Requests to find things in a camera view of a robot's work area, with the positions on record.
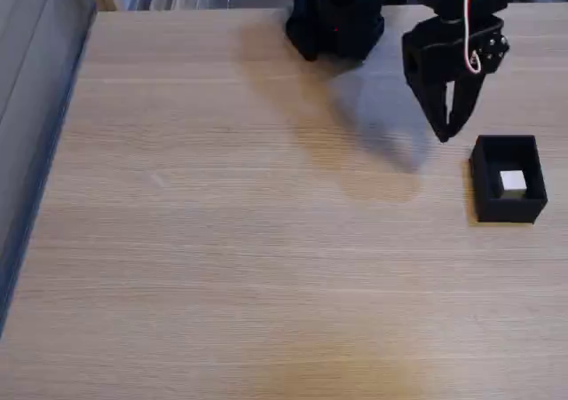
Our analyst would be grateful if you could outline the white and red cable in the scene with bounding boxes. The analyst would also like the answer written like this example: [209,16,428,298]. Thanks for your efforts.
[461,0,483,75]

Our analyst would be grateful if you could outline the white block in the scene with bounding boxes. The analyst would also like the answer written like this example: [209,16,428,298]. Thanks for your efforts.
[499,169,528,193]

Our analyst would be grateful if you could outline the black open box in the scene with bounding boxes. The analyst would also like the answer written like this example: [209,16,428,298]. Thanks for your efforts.
[469,134,549,224]

